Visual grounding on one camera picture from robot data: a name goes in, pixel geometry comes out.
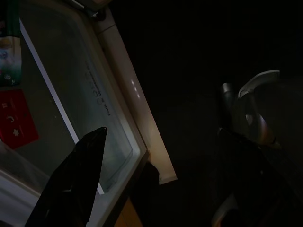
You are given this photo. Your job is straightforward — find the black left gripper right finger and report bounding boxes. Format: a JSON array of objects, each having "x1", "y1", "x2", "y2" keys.
[{"x1": 217, "y1": 127, "x2": 303, "y2": 227}]

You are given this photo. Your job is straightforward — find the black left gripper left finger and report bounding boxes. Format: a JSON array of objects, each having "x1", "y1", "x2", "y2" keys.
[{"x1": 24, "y1": 126, "x2": 107, "y2": 227}]

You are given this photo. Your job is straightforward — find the glass fridge shelf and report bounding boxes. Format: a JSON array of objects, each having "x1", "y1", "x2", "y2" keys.
[{"x1": 18, "y1": 0, "x2": 150, "y2": 196}]

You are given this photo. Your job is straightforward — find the grey fridge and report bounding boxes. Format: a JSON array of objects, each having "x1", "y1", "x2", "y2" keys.
[{"x1": 0, "y1": 0, "x2": 178, "y2": 227}]

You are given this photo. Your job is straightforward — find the red box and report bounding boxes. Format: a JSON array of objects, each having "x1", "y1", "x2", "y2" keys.
[{"x1": 0, "y1": 89, "x2": 39, "y2": 150}]

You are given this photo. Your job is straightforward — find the green snack packet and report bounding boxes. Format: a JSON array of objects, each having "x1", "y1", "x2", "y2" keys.
[{"x1": 0, "y1": 0, "x2": 22, "y2": 87}]

